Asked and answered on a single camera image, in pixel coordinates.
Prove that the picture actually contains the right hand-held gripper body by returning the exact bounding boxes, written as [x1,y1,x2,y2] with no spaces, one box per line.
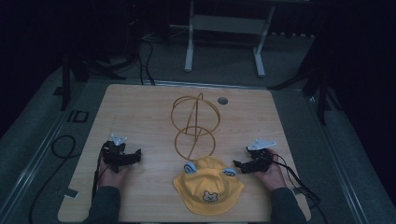
[241,138,277,175]

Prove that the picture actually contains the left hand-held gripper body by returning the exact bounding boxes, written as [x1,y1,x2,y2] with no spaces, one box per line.
[101,133,137,175]

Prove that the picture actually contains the yellow bucket hat with ears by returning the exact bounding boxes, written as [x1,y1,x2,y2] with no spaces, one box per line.
[173,155,246,217]

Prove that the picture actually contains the gold wire hat stand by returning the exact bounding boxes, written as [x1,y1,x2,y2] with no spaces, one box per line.
[170,91,221,161]

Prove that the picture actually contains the person's left hand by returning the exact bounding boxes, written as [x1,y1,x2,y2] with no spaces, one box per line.
[98,163,132,190]

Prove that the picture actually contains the person's right hand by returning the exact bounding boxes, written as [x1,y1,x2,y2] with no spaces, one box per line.
[254,148,288,191]

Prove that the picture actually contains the black stand legs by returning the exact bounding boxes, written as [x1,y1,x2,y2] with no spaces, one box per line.
[266,36,344,126]
[52,18,141,112]

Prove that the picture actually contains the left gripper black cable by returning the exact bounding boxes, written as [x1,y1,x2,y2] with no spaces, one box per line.
[92,146,110,200]

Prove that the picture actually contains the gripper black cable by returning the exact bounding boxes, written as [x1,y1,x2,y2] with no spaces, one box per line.
[92,146,110,200]
[271,152,329,224]

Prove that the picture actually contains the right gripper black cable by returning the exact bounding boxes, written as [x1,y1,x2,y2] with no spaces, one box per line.
[271,152,329,224]

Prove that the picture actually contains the black floor cable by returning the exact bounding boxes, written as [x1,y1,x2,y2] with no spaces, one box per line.
[28,134,78,224]

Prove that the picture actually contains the black hanging cables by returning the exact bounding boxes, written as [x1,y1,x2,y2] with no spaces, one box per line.
[136,38,157,87]

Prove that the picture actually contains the white metal table frame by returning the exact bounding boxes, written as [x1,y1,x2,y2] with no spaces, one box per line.
[184,0,276,78]

